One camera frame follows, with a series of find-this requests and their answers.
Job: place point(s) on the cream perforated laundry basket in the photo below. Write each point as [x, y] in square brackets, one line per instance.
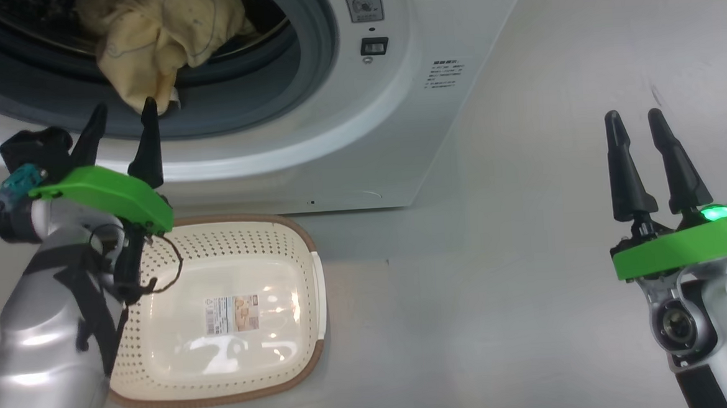
[259, 358]

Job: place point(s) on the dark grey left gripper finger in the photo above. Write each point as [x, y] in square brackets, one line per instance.
[149, 153]
[92, 140]

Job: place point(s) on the cream garment with blue cuffs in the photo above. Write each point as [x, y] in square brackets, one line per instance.
[143, 41]

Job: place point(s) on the black door lock slot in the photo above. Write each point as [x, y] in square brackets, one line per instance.
[374, 46]

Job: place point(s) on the white drain filter cover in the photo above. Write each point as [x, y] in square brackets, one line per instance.
[344, 197]

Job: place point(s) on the white washing machine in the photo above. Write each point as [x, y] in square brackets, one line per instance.
[397, 140]

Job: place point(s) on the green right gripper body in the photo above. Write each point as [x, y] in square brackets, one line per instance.
[683, 246]

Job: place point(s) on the printed text label on washer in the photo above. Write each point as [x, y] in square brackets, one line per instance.
[445, 74]

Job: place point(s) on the steel washer drum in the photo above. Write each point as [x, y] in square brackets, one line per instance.
[37, 28]

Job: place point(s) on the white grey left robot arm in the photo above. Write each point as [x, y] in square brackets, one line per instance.
[41, 345]

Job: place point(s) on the paper label in basket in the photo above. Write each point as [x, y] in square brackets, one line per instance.
[232, 315]

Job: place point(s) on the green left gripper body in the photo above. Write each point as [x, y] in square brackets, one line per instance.
[114, 195]

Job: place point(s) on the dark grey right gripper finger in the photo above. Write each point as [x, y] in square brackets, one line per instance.
[682, 175]
[626, 178]

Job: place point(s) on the grey caution sticker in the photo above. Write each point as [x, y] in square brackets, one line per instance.
[362, 2]

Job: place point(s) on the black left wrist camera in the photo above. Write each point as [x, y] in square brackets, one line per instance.
[34, 150]

